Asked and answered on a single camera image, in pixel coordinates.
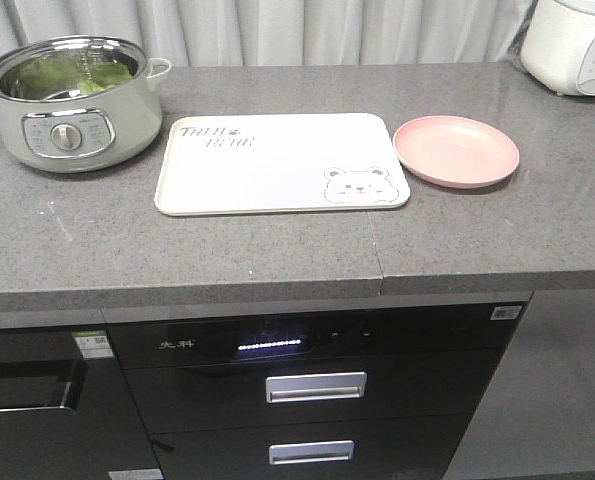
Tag cream bear print tray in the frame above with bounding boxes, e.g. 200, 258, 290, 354
154, 113, 410, 216

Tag pink round plate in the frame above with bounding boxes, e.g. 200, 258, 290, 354
392, 115, 520, 189

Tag green lettuce leaves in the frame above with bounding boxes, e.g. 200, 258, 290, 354
6, 51, 131, 100

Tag black disinfection cabinet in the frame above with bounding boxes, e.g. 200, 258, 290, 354
108, 294, 529, 479

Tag grey curtain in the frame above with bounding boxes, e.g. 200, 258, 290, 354
0, 0, 534, 66

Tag green electric cooking pot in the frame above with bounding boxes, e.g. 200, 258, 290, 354
0, 35, 172, 173

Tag black built-in dishwasher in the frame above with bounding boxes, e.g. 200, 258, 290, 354
0, 324, 164, 479

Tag grey cabinet door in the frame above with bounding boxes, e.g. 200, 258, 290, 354
445, 290, 595, 479

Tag white blender appliance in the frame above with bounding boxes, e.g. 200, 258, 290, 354
519, 0, 595, 96

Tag upper silver drawer handle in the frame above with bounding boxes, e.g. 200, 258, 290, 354
265, 371, 368, 403

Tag silver drawer handle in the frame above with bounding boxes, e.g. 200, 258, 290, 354
265, 371, 368, 403
268, 440, 355, 466

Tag lower silver drawer handle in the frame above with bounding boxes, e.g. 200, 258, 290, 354
268, 440, 355, 466

